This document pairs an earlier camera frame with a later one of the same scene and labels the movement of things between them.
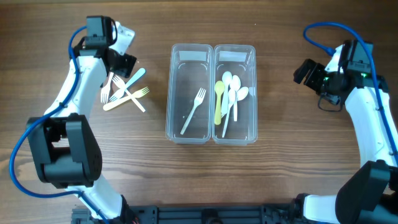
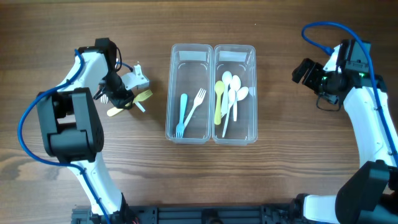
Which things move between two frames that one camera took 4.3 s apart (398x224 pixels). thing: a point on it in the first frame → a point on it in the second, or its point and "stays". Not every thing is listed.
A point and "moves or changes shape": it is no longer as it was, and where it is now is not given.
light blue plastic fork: x=120 y=93 moves or changes shape
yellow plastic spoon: x=219 y=88 stays
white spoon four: x=226 y=78 stays
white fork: x=198 y=99 stays
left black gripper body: x=123 y=65 → x=122 y=101
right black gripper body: x=311 y=74 stays
